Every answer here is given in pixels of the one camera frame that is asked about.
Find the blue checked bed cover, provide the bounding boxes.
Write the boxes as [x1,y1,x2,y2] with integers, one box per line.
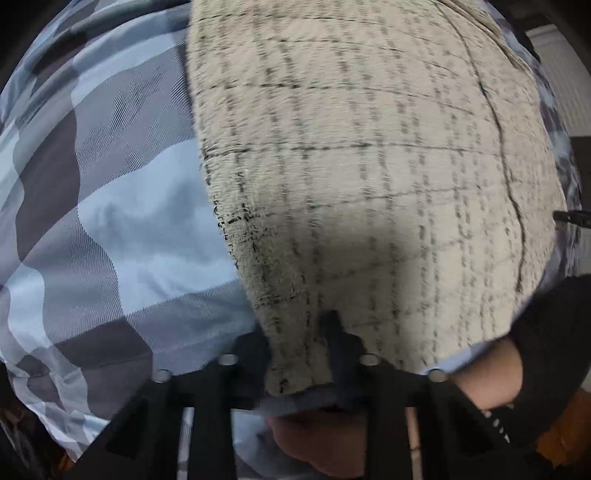
[0,0,585,480]

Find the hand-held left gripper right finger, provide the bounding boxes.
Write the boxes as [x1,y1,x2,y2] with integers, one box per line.
[320,309,541,480]

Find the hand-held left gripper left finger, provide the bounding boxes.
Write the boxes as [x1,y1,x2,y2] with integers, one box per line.
[69,331,274,480]

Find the white slatted panel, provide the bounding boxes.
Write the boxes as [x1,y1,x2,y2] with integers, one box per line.
[526,25,591,139]

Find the cream plaid jacket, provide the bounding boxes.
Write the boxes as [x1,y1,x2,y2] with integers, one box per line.
[187,0,568,398]

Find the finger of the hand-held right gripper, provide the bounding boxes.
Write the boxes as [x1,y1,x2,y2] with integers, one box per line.
[553,210,591,225]

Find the person's black garment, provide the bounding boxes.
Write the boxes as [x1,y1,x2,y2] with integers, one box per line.
[480,274,591,448]

